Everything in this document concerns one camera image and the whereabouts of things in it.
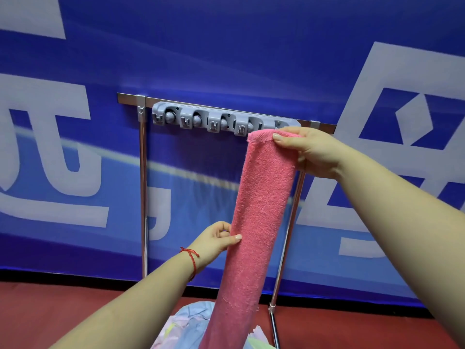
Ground person's left hand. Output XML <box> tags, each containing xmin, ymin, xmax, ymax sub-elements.
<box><xmin>186</xmin><ymin>221</ymin><xmax>243</xmax><ymax>274</ymax></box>

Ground pile of pastel cloths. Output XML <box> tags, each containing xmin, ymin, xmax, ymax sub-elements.
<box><xmin>151</xmin><ymin>301</ymin><xmax>277</xmax><ymax>349</ymax></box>

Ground person's right forearm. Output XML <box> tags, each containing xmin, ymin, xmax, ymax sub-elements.
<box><xmin>336</xmin><ymin>148</ymin><xmax>465</xmax><ymax>349</ymax></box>

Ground person's right hand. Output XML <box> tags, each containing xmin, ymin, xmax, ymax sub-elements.
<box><xmin>272</xmin><ymin>126</ymin><xmax>350</xmax><ymax>180</ymax></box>

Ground silver metal rack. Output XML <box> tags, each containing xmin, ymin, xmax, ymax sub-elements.
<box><xmin>117</xmin><ymin>92</ymin><xmax>337</xmax><ymax>349</ymax></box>

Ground person's left forearm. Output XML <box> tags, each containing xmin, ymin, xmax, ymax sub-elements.
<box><xmin>49</xmin><ymin>248</ymin><xmax>198</xmax><ymax>349</ymax></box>

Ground grey hook rail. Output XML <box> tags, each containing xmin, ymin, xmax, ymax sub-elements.
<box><xmin>151</xmin><ymin>101</ymin><xmax>302</xmax><ymax>137</ymax></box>

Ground red string bracelet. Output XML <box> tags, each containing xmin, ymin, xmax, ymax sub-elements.
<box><xmin>179</xmin><ymin>246</ymin><xmax>200</xmax><ymax>282</ymax></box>

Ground pink towel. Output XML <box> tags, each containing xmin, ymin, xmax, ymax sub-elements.
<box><xmin>199</xmin><ymin>128</ymin><xmax>304</xmax><ymax>349</ymax></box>

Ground blue banner with white print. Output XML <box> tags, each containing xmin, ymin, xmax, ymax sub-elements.
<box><xmin>0</xmin><ymin>0</ymin><xmax>465</xmax><ymax>309</ymax></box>

